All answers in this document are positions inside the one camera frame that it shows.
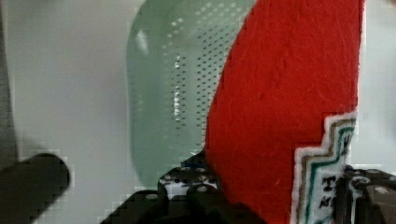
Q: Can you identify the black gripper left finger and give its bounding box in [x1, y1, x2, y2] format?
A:
[100, 152, 266, 224]

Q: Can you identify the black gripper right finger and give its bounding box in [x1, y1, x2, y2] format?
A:
[332, 165, 396, 224]

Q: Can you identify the red ketchup bottle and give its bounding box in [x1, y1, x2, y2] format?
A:
[205, 0, 364, 224]

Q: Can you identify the green plastic strainer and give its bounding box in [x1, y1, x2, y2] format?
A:
[126, 0, 256, 189]

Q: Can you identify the dark grey cylinder cup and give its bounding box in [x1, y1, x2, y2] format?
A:
[0, 153, 71, 224]

